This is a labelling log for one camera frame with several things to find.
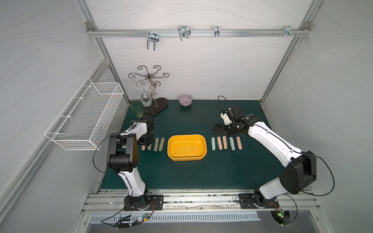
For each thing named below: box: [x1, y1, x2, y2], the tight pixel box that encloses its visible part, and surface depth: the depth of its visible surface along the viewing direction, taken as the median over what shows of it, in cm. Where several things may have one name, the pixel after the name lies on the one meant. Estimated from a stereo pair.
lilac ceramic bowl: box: [178, 93, 193, 107], surface depth 117 cm
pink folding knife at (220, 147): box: [217, 136, 223, 151], surface depth 97 cm
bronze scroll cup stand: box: [128, 65, 170, 116], surface depth 98 cm
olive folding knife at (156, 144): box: [153, 137, 159, 152], surface depth 97 cm
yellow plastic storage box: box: [167, 133, 208, 162], surface depth 95 cm
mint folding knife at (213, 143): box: [211, 136, 217, 151], surface depth 97 cm
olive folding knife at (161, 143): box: [158, 137, 165, 152], surface depth 97 cm
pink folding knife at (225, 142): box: [222, 135, 228, 150], surface depth 97 cm
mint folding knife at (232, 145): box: [229, 136, 236, 151], surface depth 97 cm
